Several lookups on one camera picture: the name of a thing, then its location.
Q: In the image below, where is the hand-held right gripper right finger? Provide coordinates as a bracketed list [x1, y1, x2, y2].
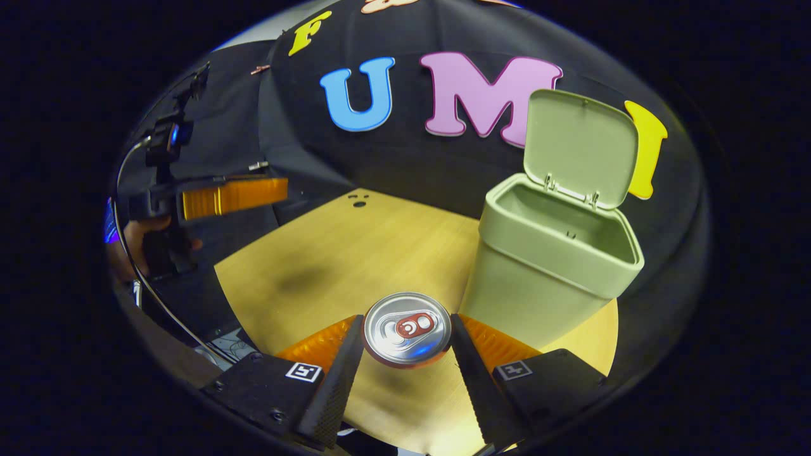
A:
[449, 312, 608, 452]

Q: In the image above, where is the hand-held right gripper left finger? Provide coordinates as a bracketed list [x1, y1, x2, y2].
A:
[201, 315, 367, 450]

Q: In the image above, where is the red pop can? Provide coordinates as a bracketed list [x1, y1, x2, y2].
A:
[362, 291, 453, 370]

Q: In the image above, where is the green desktop garbage bin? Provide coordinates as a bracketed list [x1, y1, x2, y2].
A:
[457, 89, 646, 350]

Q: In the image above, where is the wooden desktop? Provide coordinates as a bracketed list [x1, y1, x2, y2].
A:
[214, 187, 620, 455]

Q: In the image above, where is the white cable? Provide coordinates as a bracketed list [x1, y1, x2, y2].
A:
[114, 136, 238, 366]

